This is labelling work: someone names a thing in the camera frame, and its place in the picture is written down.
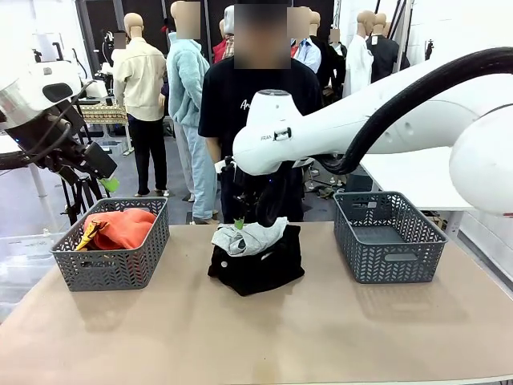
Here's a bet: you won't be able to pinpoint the orange printed top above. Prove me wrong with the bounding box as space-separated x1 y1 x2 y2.
75 209 157 252

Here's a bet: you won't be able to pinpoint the white table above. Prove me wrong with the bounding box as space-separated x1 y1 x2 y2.
0 134 55 232
358 146 476 241

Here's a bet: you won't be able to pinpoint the mannequin in light blue fleece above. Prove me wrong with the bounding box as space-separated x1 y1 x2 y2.
165 0 220 225

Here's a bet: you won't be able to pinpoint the mannequin in red top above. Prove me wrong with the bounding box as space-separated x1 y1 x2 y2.
211 18 229 66

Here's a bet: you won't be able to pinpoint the mannequin in plaid hooded shirt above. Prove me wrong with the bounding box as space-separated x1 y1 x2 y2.
222 4 236 61

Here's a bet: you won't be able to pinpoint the mannequin in light blue shirt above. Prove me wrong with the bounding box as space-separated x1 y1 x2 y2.
290 6 323 75

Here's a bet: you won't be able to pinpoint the mannequin in black jacket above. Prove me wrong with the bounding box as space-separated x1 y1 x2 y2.
366 12 411 85

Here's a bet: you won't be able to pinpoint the mannequin in black suit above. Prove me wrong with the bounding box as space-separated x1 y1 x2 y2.
318 27 349 106

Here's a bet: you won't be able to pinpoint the table with patterned cloth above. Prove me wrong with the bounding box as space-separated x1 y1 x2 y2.
78 101 135 156

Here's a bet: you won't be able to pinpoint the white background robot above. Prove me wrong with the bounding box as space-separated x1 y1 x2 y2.
86 62 116 100

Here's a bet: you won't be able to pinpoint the person in black t-shirt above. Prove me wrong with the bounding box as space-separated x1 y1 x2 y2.
198 0 323 224

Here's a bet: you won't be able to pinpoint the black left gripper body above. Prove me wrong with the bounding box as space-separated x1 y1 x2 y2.
38 110 119 180

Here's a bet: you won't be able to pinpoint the grey top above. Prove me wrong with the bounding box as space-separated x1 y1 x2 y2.
211 216 289 257

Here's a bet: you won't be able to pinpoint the mannequin in cream jacket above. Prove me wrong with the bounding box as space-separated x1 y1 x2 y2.
111 12 169 198

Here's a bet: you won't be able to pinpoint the mannequin in white shirt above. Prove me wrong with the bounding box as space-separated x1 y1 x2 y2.
343 10 376 99

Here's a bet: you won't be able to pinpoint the grey plastic woven basket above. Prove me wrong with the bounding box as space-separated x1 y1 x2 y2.
333 191 449 285
50 196 171 293

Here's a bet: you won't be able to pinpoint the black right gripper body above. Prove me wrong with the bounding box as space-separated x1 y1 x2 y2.
232 164 290 225

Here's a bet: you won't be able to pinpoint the black leaning stand poles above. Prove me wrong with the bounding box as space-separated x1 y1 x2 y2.
389 0 414 69

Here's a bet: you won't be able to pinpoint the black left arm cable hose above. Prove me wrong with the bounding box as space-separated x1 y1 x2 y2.
0 79 97 172

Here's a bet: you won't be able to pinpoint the black jeans with pocket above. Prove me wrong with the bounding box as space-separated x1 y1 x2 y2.
207 224 305 288

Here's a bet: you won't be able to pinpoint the black camera tripod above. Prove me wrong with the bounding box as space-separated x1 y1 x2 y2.
30 41 106 226

